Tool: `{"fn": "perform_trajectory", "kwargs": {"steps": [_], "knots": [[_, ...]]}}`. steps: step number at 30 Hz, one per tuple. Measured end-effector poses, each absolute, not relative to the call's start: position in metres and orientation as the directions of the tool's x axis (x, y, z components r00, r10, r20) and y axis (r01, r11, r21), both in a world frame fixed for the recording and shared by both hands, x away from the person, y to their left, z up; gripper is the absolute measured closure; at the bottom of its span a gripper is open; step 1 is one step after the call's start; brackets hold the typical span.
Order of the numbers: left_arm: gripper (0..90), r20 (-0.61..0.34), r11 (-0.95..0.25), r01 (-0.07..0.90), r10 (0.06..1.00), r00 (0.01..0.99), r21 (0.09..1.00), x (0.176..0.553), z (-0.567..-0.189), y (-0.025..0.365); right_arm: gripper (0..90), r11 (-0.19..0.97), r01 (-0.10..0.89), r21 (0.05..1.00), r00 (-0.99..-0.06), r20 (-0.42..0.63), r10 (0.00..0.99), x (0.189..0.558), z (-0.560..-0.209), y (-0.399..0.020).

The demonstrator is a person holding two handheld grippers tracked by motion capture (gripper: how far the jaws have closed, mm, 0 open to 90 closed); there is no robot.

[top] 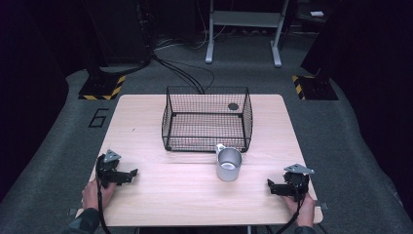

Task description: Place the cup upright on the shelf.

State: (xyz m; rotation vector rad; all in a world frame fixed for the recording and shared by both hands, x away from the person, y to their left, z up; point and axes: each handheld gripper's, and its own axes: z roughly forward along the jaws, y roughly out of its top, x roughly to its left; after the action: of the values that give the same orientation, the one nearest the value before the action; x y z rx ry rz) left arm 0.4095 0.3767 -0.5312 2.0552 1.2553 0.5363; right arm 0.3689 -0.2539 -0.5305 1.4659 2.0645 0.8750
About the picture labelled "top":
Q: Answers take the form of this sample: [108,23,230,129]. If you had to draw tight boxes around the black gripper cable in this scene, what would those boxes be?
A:
[94,155,113,234]
[274,176,309,234]

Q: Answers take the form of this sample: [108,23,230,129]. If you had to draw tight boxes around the black equipment cabinet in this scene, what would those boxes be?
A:
[80,0,156,76]

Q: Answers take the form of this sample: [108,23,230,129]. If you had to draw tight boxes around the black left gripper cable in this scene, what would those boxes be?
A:
[94,155,113,234]

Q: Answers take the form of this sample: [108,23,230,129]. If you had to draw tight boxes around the white metal stand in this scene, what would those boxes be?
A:
[205,0,290,68]

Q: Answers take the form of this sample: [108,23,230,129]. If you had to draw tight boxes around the silver metal cup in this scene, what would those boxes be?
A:
[214,142,244,182]

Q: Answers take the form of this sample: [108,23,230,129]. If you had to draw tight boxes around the black yellow striped floor plate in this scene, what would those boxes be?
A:
[290,74,339,101]
[78,74,127,101]

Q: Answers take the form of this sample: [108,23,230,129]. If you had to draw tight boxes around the dark curtain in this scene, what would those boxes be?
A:
[300,0,413,222]
[0,0,86,203]

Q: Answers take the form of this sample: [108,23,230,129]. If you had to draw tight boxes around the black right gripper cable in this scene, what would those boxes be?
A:
[274,176,309,234]

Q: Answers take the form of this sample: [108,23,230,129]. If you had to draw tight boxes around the person's left hand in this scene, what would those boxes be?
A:
[81,179,118,212]

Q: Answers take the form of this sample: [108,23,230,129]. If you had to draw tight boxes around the black wire mesh basket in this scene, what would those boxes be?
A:
[161,85,254,153]

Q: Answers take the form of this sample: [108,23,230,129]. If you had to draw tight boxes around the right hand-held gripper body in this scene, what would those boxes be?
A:
[275,163,316,202]

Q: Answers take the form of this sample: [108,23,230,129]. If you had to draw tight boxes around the person's right hand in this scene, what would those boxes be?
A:
[281,193,316,228]

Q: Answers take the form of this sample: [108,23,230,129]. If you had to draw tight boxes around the black floor cables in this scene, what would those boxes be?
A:
[151,53,216,96]

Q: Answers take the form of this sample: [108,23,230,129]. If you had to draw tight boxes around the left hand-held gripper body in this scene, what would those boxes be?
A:
[95,148,131,189]

